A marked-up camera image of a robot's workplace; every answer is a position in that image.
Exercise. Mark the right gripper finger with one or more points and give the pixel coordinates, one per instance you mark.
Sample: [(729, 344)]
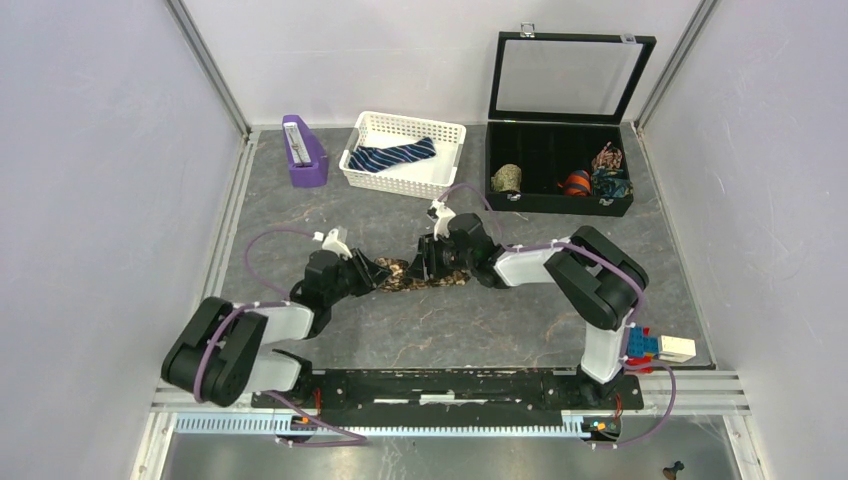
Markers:
[(418, 268), (428, 245)]

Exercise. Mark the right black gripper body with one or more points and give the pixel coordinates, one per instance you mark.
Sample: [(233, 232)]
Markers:
[(448, 258)]

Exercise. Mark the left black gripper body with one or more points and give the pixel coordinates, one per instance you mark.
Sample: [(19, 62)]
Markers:
[(349, 280)]

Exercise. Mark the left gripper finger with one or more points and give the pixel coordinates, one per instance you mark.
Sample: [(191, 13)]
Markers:
[(363, 260), (374, 275)]

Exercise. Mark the brown floral tie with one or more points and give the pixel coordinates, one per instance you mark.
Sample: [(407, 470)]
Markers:
[(401, 281)]

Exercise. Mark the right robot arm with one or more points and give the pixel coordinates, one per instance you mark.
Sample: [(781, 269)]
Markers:
[(603, 284)]

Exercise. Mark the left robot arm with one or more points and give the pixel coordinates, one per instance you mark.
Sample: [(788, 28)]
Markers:
[(224, 351)]

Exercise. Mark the olive rolled tie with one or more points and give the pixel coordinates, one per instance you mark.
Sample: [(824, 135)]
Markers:
[(507, 179)]

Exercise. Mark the white plastic basket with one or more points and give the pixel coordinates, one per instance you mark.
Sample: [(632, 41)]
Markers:
[(427, 179)]

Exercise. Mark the navy striped tie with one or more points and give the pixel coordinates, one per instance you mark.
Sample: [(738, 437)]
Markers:
[(375, 159)]

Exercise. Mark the purple metronome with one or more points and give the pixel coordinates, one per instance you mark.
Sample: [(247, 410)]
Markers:
[(307, 159)]

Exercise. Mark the orange navy rolled tie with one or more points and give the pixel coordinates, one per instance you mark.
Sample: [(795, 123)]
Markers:
[(578, 184)]

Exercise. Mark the teal patterned tie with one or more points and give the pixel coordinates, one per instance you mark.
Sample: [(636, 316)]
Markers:
[(611, 183)]

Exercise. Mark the pink patterned tie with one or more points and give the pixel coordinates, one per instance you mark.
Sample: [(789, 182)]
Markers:
[(610, 157)]

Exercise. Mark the black display case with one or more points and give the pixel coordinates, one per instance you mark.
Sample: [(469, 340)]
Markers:
[(556, 99)]

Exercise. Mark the colourful toy blocks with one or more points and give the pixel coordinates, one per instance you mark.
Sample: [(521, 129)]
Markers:
[(643, 348)]

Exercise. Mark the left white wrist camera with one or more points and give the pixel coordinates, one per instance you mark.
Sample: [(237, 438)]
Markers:
[(334, 241)]

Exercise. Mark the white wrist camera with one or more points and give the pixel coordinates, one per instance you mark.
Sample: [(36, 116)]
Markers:
[(334, 241), (441, 215)]

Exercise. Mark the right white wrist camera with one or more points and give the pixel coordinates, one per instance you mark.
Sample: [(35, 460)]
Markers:
[(441, 215)]

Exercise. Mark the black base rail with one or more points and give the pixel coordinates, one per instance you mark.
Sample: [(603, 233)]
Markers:
[(525, 397)]

